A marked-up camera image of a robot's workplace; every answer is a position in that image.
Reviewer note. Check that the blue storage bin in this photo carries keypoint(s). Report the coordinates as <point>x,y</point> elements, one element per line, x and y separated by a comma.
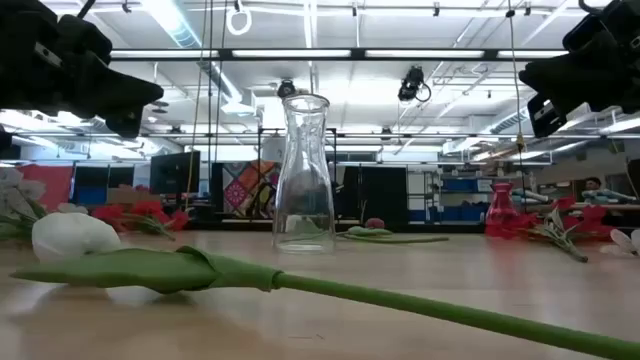
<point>460,185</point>
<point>450,213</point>

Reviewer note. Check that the black cabinet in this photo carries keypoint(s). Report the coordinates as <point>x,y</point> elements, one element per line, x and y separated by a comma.
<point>382,192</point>

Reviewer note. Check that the black aluminium table frame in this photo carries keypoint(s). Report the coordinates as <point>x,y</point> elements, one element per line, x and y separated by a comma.
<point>240,226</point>

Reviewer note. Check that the person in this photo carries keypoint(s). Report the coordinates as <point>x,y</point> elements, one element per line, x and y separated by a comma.
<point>593,184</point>

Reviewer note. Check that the black overhead bar with lights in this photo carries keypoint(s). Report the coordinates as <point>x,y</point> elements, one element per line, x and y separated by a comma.
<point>490,54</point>

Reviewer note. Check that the white tulip green stem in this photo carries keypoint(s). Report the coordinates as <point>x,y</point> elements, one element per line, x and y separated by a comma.
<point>150,270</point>

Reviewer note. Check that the white daisy flower bunch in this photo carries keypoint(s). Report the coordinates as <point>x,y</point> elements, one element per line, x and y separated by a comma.
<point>622,241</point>

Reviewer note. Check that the small black ceiling camera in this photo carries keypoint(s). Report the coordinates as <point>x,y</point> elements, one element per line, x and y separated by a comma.
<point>286,89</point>

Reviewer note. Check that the pale teal bundle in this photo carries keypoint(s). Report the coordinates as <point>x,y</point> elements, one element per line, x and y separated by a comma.
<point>607,196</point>
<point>532,195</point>

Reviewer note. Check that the small white blossom bunch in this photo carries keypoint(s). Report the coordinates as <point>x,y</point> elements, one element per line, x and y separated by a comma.
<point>20,192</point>

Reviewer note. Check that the red panel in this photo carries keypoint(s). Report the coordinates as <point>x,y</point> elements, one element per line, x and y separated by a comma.
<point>50,182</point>

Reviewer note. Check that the dark red tulip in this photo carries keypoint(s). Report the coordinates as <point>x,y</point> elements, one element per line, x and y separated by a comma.
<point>370,231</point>

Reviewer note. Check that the colourful patchwork quilt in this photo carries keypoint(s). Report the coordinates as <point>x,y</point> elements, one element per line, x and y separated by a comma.
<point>245,190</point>

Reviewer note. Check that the tall clear glass vase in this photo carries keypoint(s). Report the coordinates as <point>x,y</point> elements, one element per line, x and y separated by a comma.
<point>304,200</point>

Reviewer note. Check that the red blossom flower bunch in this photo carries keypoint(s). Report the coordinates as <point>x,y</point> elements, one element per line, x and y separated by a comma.
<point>145,209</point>
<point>592,220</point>

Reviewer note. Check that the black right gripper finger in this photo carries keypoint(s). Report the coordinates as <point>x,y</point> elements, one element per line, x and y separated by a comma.
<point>545,115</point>
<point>555,80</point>

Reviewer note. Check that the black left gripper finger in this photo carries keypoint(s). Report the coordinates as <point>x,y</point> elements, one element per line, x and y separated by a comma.
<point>125,122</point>
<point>115,87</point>

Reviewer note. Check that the black monitor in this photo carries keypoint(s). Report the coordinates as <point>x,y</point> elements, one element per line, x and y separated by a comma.
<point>175,172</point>

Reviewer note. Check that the blue panel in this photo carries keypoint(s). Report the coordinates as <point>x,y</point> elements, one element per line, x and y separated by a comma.
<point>91,196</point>

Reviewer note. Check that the small red glass vase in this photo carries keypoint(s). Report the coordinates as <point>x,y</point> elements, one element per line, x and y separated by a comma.
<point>501,207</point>

